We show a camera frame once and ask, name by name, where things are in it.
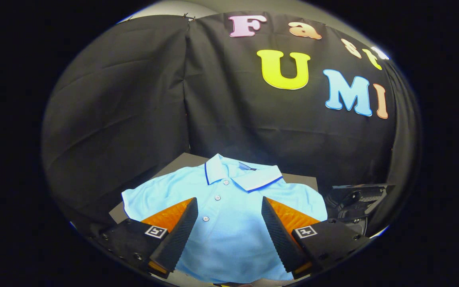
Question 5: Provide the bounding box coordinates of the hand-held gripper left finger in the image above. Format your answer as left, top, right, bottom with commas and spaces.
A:
94, 197, 199, 279

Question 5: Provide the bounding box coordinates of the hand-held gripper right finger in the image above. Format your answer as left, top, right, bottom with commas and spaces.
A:
261, 197, 373, 279

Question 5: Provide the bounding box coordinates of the light blue polo shirt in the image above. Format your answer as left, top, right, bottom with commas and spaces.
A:
121, 153, 328, 284

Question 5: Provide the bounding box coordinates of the grey washing machine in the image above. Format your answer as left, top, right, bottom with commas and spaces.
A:
335, 217, 369, 238

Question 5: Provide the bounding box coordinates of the grey cabinet with dark top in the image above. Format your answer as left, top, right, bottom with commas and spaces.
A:
109, 152, 318, 224

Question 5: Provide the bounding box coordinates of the black backdrop cloth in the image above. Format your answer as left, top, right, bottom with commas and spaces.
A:
41, 11, 420, 236

